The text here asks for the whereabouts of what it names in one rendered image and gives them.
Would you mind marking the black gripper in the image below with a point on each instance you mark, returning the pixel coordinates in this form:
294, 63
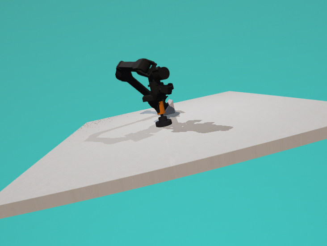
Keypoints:
154, 98

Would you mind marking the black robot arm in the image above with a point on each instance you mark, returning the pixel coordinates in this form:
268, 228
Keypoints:
142, 67

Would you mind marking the orange cylinder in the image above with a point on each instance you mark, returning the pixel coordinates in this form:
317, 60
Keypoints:
161, 108

